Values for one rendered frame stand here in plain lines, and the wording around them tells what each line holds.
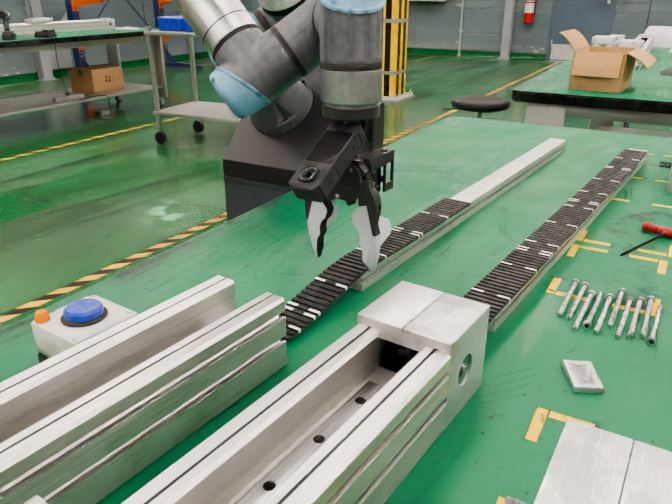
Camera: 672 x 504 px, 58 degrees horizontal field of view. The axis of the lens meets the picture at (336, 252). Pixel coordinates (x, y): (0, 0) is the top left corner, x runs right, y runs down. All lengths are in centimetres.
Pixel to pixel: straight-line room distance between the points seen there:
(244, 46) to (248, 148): 56
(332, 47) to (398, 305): 31
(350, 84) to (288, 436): 41
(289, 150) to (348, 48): 61
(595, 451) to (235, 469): 25
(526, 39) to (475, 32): 94
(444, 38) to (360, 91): 1160
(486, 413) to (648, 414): 16
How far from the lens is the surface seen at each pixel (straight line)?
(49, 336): 70
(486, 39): 1207
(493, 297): 78
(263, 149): 134
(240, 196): 139
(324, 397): 54
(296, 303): 78
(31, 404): 58
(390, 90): 712
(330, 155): 73
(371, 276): 86
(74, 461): 53
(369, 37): 73
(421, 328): 58
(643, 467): 47
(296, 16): 83
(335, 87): 74
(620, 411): 69
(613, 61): 273
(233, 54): 83
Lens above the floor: 116
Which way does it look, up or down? 23 degrees down
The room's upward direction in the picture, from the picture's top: straight up
